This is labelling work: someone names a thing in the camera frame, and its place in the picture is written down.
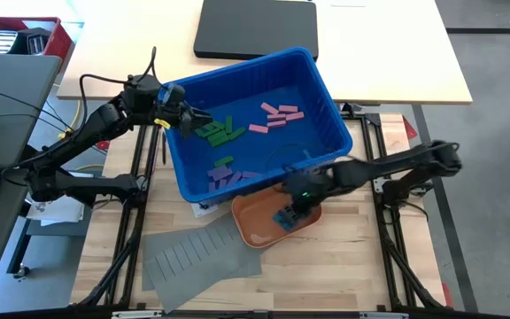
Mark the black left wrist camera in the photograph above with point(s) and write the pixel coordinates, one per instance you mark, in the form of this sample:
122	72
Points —
173	93

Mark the red plastic crate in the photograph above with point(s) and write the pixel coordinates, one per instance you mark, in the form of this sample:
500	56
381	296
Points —
62	42

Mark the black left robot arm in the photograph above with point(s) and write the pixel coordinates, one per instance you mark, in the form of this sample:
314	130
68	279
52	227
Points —
82	133

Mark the white printed paper sheet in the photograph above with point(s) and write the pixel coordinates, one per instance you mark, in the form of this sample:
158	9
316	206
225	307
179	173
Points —
60	212

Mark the grey equipment cart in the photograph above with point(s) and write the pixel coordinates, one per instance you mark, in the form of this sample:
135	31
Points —
11	88

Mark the black cart leg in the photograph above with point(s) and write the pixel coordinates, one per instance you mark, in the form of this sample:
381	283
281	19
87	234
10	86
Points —
18	248

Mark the long grey slotted divider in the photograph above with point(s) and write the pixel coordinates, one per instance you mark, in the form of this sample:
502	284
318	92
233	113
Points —
250	261

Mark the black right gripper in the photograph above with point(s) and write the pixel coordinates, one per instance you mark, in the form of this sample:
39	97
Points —
303	188

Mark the large blue plastic bin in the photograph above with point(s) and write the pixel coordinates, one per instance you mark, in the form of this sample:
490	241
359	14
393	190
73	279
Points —
255	88

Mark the green wooden block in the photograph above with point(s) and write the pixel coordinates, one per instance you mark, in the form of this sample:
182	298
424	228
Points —
218	125
229	125
237	133
224	161
219	142
206	131
217	136

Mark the pink wooden block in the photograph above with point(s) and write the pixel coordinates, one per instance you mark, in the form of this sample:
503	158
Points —
276	124
276	117
295	116
258	128
288	108
269	107

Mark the black foam pad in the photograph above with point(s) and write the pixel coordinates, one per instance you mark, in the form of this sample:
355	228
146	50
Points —
255	26

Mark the silver toaster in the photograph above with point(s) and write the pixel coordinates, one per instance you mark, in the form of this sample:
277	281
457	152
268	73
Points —
2	42

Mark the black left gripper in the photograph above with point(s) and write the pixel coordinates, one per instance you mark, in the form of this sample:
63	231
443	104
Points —
180	117

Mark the black support bar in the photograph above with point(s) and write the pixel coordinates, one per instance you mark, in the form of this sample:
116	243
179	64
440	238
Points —
21	153

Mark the orange plastic basket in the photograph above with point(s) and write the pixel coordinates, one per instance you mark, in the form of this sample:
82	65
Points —
255	221

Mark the black caster wheel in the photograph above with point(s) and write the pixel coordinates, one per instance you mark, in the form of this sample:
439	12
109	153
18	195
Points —
21	272

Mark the light wooden side table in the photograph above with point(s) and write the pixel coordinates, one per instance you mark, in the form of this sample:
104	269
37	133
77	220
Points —
118	53

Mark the purple wooden block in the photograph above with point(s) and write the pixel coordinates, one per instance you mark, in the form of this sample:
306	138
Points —
223	184
221	175
219	170
213	186
250	174
235	178

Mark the black pen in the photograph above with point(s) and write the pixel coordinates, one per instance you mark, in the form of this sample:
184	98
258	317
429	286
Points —
163	148

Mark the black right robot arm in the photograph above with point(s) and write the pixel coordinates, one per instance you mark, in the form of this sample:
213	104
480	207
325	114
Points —
392	164

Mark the black toaster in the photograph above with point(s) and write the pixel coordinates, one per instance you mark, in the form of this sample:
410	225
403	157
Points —
36	42

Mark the silver frame bracket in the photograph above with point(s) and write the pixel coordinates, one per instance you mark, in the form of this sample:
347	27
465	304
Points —
135	315
383	315

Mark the red floor marker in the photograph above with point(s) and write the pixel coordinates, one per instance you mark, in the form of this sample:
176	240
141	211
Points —
446	294
103	145
409	130

